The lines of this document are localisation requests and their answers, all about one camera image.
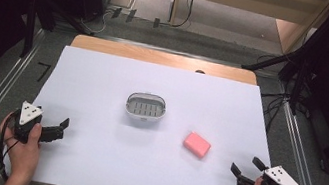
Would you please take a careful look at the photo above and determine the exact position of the bundle of black floor cables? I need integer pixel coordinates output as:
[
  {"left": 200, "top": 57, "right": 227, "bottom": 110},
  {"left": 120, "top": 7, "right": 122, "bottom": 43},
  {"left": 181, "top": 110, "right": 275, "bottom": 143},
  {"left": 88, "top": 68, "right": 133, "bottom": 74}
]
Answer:
[{"left": 246, "top": 52, "right": 299, "bottom": 136}]

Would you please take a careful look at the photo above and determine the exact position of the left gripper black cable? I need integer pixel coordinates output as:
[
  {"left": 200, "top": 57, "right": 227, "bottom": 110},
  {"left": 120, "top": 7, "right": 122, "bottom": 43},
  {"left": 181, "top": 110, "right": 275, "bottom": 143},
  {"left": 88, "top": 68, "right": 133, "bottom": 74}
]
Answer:
[{"left": 0, "top": 108, "right": 25, "bottom": 184}]

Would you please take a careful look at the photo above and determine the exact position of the white floor cable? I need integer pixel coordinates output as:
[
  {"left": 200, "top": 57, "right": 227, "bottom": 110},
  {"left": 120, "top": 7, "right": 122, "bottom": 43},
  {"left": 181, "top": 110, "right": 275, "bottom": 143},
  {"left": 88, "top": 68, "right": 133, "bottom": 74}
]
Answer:
[{"left": 78, "top": 6, "right": 114, "bottom": 38}]

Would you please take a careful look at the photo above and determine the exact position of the person's left hand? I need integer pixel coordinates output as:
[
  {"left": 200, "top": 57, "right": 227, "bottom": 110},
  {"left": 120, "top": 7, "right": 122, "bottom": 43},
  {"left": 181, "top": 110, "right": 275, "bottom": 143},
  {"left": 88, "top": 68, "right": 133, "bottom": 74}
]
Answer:
[{"left": 0, "top": 110, "right": 47, "bottom": 184}]

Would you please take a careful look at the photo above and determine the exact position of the wooden table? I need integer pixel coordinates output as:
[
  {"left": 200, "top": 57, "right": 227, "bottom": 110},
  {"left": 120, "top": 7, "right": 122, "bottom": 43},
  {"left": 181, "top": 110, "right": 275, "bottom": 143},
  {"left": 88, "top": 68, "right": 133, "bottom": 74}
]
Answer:
[{"left": 0, "top": 23, "right": 306, "bottom": 185}]

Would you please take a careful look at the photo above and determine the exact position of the pink soap bar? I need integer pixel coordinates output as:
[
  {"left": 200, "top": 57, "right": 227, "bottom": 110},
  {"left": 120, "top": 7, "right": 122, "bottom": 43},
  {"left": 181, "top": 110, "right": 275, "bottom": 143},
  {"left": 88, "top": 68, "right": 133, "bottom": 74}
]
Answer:
[{"left": 180, "top": 129, "right": 214, "bottom": 161}]

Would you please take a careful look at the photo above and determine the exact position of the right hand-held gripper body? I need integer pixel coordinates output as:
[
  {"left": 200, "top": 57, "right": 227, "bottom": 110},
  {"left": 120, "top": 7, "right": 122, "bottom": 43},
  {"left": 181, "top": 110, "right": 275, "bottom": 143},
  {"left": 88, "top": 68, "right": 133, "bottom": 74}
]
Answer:
[{"left": 235, "top": 158, "right": 312, "bottom": 185}]

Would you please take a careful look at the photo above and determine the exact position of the black metal stand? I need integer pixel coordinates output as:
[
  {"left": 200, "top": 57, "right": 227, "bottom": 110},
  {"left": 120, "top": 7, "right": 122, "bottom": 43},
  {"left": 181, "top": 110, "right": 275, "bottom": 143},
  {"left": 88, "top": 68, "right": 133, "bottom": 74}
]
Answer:
[
  {"left": 17, "top": 0, "right": 100, "bottom": 70},
  {"left": 234, "top": 34, "right": 329, "bottom": 120}
]

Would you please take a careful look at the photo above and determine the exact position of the white paper sheet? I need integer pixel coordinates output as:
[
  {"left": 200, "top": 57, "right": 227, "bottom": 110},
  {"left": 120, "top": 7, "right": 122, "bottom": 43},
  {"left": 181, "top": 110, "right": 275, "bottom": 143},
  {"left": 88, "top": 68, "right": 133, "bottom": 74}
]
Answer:
[{"left": 0, "top": 35, "right": 304, "bottom": 185}]

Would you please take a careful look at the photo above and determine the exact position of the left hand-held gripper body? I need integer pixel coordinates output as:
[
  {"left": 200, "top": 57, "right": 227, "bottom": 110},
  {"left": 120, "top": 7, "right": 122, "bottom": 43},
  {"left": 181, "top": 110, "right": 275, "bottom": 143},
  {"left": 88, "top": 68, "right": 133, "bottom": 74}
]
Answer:
[{"left": 9, "top": 99, "right": 47, "bottom": 147}]

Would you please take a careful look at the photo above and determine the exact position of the thin black hanging cable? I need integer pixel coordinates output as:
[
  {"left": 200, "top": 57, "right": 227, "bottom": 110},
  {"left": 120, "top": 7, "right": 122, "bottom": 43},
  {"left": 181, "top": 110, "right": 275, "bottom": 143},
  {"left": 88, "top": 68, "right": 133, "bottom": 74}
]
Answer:
[{"left": 158, "top": 0, "right": 199, "bottom": 32}]

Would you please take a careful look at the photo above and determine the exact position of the grey soap dish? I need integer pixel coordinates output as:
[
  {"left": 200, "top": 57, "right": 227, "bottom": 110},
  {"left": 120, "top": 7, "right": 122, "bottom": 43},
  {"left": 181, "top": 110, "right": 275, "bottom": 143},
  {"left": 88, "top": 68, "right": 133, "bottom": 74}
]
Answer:
[{"left": 123, "top": 90, "right": 169, "bottom": 126}]

